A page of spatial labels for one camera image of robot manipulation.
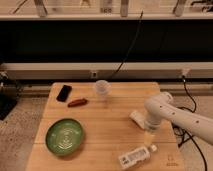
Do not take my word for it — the white sponge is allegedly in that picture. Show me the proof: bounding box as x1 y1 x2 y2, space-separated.
129 111 145 129

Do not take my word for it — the white plastic bottle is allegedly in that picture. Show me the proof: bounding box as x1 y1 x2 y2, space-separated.
118 144 157 170

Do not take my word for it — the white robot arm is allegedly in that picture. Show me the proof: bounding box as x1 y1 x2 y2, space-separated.
144 92 213 145

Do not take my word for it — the green ceramic bowl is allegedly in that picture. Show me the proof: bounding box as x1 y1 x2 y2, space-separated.
45 118 85 157

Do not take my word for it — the clear plastic cup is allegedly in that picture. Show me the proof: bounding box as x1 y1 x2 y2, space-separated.
93 80 110 101

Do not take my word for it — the brown sausage toy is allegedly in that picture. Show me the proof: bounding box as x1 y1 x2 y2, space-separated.
67 98 88 107

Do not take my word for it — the black smartphone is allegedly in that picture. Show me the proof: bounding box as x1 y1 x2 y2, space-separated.
56 85 72 102

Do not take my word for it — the black equipment at left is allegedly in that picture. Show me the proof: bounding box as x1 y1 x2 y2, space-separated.
0 71 21 120

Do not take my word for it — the white wall outlet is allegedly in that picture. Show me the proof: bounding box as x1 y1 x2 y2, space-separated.
91 71 98 79

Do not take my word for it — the black hanging cable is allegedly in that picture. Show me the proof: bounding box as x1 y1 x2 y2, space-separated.
107 9 145 81

